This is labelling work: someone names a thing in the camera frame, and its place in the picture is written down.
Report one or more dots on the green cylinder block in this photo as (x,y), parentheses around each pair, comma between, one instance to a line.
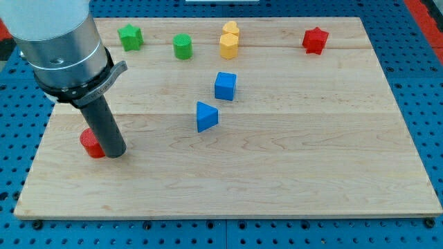
(182,44)

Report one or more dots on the red star block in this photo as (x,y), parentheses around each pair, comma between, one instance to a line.
(315,40)

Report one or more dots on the wooden board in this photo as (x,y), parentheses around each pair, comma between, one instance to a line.
(307,136)

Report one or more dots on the red cylinder block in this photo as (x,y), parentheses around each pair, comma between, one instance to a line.
(91,144)

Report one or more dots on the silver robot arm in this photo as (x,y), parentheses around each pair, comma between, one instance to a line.
(60,41)

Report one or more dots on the yellow hexagon block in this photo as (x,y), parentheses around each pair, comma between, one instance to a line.
(228,46)

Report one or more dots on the blue triangle block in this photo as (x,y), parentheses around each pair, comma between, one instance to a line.
(207,116)

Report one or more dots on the yellow heart block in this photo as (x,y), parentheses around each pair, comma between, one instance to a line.
(230,27)

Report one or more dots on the green star block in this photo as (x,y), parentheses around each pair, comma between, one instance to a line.
(131,37)

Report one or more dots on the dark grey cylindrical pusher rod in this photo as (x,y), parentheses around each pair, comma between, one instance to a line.
(103,125)

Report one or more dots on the black flange clamp ring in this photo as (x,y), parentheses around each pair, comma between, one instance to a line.
(87,92)

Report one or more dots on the blue cube block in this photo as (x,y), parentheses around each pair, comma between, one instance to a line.
(225,86)

